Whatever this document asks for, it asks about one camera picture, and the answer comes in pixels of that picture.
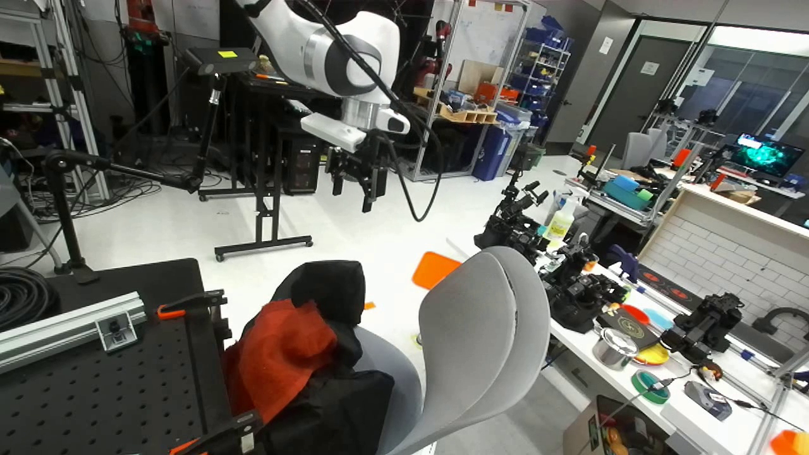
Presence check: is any gray flat device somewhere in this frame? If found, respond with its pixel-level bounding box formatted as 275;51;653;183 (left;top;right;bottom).
680;375;735;425

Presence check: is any cardboard box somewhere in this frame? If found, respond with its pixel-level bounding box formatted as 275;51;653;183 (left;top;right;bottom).
562;392;678;455

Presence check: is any teal plastic case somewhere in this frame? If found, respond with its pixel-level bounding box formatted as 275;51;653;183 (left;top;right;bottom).
602;172;657;211

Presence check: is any metal corner bracket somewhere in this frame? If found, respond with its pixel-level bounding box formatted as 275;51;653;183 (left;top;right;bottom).
94;311;140;354

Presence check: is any red plastic disc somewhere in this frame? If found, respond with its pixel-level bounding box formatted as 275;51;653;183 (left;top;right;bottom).
619;300;653;329

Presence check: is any teal plastic disc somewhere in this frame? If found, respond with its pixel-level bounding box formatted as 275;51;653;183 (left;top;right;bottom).
644;307;678;332

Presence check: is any orange plastic lid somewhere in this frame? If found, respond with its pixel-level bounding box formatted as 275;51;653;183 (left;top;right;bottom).
409;250;466;293

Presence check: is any orange plastic object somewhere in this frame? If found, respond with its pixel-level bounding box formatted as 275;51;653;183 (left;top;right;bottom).
766;427;809;455

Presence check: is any black perforated breadboard table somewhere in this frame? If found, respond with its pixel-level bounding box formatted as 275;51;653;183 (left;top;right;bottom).
0;254;247;455

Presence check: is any black motor device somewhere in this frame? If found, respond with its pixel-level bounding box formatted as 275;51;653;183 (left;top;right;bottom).
659;291;745;365

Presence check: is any white metal shelving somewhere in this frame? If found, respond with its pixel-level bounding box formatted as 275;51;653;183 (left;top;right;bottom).
0;0;111;205

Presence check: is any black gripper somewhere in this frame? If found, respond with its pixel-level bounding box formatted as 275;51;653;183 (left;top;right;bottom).
328;134;391;215

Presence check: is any red cloth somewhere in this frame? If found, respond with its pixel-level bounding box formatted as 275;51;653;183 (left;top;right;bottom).
221;297;342;427

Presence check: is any blue parts drawer shelf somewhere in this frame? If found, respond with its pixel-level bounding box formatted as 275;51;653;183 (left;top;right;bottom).
508;13;577;137

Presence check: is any black coiled hose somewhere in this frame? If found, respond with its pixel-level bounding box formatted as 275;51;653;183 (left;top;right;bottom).
0;264;55;332

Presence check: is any gray door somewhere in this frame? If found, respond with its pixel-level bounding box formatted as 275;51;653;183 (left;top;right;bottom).
585;33;695;158

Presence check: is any white pegboard with wooden frame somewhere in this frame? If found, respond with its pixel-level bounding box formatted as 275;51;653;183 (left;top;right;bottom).
635;183;809;337

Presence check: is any monitor with teal picture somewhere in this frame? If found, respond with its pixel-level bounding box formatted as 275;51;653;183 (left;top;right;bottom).
725;130;806;183

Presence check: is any metal shelf rack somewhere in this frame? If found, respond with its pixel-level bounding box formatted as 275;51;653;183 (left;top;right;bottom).
409;0;542;183

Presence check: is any gray mesh office chair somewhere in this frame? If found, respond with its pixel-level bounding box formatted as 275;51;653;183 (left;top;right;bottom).
351;243;553;455

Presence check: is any yellow spray bottle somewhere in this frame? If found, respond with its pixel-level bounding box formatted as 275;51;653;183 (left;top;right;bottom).
544;205;577;246

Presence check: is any aluminium extrusion bar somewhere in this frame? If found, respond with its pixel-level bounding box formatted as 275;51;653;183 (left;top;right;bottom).
0;291;146;375

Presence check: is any black curved headband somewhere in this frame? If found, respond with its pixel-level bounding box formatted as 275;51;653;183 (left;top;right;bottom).
750;302;809;337

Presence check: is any black camera pole stand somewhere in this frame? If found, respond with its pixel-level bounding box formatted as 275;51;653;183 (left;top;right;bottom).
15;145;204;272

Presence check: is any black robot with antenna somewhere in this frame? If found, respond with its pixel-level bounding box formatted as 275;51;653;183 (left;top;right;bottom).
472;169;552;260

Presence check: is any black computer case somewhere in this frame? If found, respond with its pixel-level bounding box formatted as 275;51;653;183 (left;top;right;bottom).
281;137;323;197

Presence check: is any yellow plastic dish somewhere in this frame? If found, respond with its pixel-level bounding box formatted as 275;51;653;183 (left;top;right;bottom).
635;341;675;368

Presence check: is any metal cup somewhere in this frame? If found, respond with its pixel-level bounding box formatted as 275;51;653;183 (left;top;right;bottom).
592;325;643;372

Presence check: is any blue storage crate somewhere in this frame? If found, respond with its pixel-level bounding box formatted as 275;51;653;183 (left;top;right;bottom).
471;123;517;183

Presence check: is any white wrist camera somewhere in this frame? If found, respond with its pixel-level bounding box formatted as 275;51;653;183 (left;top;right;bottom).
298;111;369;153

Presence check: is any black clamp with orange handle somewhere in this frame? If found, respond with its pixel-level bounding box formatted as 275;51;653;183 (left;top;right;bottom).
168;408;266;455
155;288;235;432

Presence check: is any black robot gripper assembly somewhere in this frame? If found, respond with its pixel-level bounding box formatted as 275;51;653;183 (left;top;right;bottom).
542;238;633;332

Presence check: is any orange and black jacket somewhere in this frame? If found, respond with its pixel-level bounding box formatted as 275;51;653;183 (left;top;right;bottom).
221;258;396;455

